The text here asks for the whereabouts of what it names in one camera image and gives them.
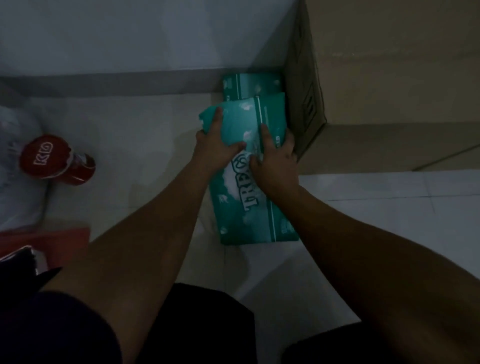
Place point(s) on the brown cardboard box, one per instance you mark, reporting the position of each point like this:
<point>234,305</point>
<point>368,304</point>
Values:
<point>393,82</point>

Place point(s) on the red plastic object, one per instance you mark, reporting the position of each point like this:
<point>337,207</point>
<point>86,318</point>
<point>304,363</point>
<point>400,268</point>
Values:
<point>63,243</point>

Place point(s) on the black shorts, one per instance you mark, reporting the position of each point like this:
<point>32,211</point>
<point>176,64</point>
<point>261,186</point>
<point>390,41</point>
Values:
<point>202,326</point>

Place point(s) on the small teal tissue packet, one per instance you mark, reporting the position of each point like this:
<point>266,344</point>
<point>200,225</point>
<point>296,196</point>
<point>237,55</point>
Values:
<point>247,84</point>

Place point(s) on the white plastic bag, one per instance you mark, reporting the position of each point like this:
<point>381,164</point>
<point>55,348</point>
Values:
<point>17,187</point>

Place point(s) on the person's left thumb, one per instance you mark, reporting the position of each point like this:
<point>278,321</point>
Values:
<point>236,147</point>

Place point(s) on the person's right hand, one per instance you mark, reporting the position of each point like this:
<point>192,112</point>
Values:
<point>275,170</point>

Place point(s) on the large teal tissue packet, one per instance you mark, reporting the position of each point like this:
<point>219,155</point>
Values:
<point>243,210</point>

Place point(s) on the person's left forearm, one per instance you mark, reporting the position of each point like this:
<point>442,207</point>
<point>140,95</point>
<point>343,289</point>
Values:
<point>142,243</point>

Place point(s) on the person's right thumb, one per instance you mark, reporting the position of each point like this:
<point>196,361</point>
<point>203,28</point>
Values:
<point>255,165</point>

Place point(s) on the person's right forearm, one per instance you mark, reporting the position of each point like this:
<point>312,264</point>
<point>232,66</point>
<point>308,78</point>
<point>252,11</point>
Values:
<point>375,270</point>

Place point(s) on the dark shirt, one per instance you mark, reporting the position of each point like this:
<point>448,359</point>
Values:
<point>52,326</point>

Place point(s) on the person's left hand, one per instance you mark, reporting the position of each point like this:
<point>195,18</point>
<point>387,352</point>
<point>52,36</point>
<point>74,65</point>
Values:
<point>212,150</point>

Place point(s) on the black object with white edge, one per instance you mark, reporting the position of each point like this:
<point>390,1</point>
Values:
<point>17,268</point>

